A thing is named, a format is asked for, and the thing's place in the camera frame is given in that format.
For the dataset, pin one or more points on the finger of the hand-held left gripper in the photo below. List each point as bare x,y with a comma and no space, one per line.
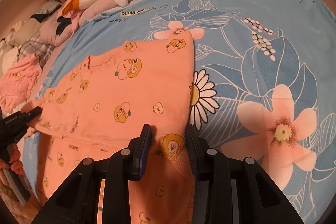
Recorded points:
32,113

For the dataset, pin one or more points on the navy cloth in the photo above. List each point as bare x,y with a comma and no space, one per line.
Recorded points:
63,24

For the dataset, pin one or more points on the blue floral blanket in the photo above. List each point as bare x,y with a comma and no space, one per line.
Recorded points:
236,29

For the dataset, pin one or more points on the white crumpled cloth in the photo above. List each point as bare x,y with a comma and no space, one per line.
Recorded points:
8,53

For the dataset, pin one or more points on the pink duck-print garment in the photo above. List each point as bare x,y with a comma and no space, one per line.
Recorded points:
110,98

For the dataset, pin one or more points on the light pink cloth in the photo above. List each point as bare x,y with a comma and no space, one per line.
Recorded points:
76,14

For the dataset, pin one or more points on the crumpled pink clothes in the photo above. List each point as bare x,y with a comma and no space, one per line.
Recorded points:
18,79

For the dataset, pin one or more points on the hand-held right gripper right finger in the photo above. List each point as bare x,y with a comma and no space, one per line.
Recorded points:
190,146

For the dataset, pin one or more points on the person's left hand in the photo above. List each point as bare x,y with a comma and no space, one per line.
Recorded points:
15,161

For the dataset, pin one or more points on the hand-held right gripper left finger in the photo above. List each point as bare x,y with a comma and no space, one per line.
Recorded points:
145,142

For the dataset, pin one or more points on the grey plaid cloth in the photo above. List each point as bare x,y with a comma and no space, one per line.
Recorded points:
36,48

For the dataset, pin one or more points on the beige pillow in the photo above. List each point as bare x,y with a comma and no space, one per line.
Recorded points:
47,29

